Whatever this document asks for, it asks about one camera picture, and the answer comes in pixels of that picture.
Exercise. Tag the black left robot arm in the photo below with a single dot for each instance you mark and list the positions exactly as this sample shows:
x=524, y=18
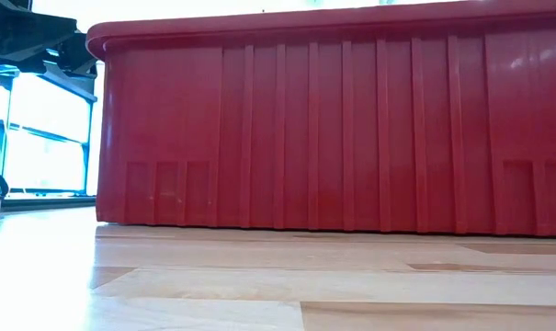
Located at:
x=25, y=32

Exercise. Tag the black window frame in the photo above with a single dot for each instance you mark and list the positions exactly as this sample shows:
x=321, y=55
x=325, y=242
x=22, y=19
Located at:
x=88, y=147

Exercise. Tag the black aluminium frame rail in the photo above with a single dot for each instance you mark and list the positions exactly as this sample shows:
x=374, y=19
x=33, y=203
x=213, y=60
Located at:
x=48, y=202

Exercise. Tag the red plastic bin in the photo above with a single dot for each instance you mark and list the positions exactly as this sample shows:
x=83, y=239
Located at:
x=305, y=128

